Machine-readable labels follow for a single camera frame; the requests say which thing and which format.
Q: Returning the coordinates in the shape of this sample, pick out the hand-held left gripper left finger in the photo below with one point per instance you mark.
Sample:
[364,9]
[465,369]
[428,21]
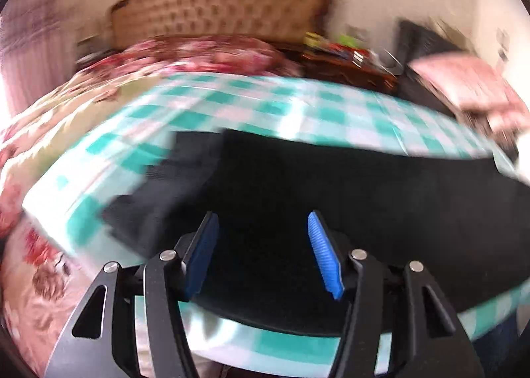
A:
[203,256]

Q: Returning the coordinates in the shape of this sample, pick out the red floral pillow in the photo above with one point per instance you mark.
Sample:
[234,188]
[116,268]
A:
[198,53]

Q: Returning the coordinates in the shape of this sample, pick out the pink curtain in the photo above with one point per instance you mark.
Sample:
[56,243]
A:
[20,38]

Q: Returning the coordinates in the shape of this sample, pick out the pink pillow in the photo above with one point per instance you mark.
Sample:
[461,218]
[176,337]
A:
[459,80]

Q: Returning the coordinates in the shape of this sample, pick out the green plastic toy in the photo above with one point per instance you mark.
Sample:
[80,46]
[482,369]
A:
[347,40]

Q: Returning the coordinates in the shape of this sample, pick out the teal checked bedsheet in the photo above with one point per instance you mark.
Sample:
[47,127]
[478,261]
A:
[248,100]

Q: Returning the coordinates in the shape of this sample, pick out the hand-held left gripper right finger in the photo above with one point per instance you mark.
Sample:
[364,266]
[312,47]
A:
[325,256]

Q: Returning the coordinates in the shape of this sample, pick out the black pants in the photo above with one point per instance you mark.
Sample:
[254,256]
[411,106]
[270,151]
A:
[290,179]

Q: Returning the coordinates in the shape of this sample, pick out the floral quilt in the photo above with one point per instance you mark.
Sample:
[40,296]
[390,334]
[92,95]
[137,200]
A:
[49,121]

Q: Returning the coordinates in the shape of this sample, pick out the dark wooden nightstand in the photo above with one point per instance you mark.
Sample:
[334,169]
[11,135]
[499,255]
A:
[343,71]

